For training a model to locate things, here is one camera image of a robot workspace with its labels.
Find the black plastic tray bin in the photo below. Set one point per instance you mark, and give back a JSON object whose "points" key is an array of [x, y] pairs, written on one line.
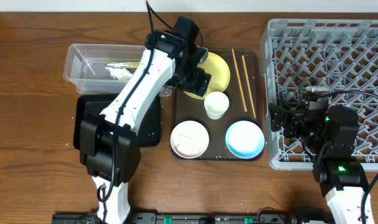
{"points": [[149, 133]]}

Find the grey plastic dishwasher rack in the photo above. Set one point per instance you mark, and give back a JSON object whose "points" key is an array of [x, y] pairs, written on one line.
{"points": [[339, 54]]}

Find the green snack wrapper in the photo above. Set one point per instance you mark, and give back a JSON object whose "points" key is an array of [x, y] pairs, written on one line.
{"points": [[122, 65]]}

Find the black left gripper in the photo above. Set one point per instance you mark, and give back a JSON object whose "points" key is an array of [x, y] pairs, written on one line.
{"points": [[195, 83]]}

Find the white tissue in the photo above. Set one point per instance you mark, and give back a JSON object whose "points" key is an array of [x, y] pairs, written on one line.
{"points": [[120, 74]]}

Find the right wooden chopstick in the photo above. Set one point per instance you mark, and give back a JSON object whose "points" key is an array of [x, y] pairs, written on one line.
{"points": [[248, 86]]}

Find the wooden chopstick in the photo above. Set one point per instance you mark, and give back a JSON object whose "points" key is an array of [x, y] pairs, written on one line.
{"points": [[239, 81], [248, 86]]}

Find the white bowl with crumbs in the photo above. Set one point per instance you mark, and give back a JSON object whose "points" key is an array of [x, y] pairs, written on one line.
{"points": [[189, 139]]}

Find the white paper cup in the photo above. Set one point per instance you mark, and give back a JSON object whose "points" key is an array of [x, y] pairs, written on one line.
{"points": [[216, 104]]}

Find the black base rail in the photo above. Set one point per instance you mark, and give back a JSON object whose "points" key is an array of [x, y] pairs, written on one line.
{"points": [[152, 218]]}

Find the clear plastic bin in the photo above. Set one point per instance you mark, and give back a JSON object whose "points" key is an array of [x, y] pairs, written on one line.
{"points": [[85, 66]]}

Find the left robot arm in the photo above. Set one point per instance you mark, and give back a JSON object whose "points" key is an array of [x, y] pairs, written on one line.
{"points": [[108, 142]]}

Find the left wooden chopstick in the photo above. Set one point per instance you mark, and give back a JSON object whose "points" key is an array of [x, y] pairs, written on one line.
{"points": [[239, 81]]}

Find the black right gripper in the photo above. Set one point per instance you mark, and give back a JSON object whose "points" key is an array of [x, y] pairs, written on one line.
{"points": [[282, 117]]}

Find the light blue bowl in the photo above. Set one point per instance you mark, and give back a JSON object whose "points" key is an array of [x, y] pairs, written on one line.
{"points": [[245, 139]]}

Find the dark brown serving tray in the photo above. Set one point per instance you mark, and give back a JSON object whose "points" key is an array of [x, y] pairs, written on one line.
{"points": [[188, 108]]}

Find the yellow plastic plate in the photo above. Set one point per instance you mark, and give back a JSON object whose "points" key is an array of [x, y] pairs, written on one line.
{"points": [[217, 67]]}

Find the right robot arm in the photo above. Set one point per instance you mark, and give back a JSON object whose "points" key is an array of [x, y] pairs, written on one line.
{"points": [[329, 132]]}

